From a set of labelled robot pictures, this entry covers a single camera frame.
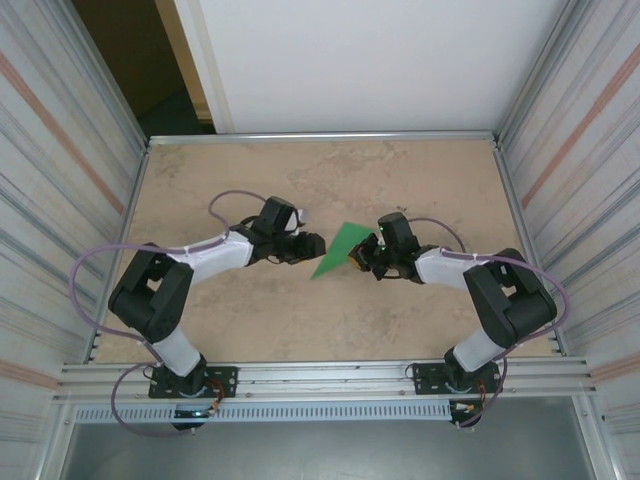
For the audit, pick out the green cloth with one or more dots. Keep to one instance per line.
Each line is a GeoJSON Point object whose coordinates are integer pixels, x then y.
{"type": "Point", "coordinates": [340, 250]}

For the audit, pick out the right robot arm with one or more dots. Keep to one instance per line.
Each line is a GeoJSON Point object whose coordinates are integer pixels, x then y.
{"type": "Point", "coordinates": [515, 305]}

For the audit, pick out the small circuit board green light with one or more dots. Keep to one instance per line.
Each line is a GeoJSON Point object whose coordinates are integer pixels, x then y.
{"type": "Point", "coordinates": [192, 414]}

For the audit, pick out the grey metal lower panel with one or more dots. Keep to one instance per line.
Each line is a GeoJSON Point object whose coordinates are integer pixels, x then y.
{"type": "Point", "coordinates": [325, 450]}

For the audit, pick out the striped metal side panel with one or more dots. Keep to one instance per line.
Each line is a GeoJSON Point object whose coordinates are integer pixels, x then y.
{"type": "Point", "coordinates": [590, 200]}
{"type": "Point", "coordinates": [50, 200]}

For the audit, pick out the aluminium table end rail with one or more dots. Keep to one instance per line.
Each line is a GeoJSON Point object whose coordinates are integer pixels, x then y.
{"type": "Point", "coordinates": [320, 138]}

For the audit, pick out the aluminium side rail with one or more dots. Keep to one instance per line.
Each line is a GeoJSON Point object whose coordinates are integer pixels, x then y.
{"type": "Point", "coordinates": [513, 200]}
{"type": "Point", "coordinates": [135, 190]}

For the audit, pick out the long aluminium mounting rail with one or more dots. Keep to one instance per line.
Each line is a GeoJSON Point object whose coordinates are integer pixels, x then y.
{"type": "Point", "coordinates": [325, 382]}

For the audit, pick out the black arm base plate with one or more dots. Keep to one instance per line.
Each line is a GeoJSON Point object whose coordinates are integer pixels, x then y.
{"type": "Point", "coordinates": [225, 377]}
{"type": "Point", "coordinates": [425, 377]}

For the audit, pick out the white door frame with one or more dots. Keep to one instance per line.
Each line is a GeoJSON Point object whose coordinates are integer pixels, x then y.
{"type": "Point", "coordinates": [210, 75]}

